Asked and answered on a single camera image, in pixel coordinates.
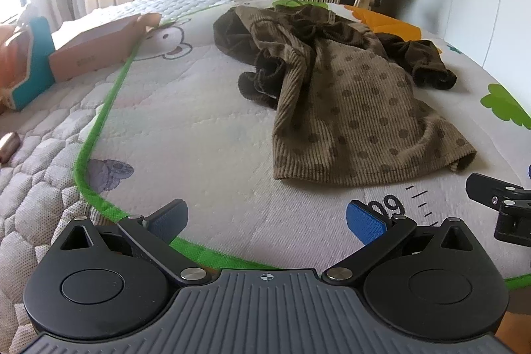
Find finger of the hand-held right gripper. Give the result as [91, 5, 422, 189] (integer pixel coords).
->
[465, 173, 531, 244]

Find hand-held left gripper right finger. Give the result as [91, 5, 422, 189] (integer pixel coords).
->
[321, 200, 479, 287]

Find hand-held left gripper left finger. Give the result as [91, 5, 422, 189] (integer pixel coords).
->
[60, 198, 209, 287]

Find brown polka dot garment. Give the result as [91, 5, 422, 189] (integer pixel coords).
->
[213, 3, 478, 187]

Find printed cartoon mat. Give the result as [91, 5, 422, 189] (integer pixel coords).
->
[72, 0, 531, 292]

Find white quilted mattress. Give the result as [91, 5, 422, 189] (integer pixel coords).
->
[0, 0, 270, 354]

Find small copper object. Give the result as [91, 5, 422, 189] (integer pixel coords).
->
[0, 132, 20, 165]

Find pink cardboard box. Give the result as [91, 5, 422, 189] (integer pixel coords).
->
[50, 13, 162, 83]

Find teal-sided paper bag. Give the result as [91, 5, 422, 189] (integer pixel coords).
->
[0, 3, 57, 113]

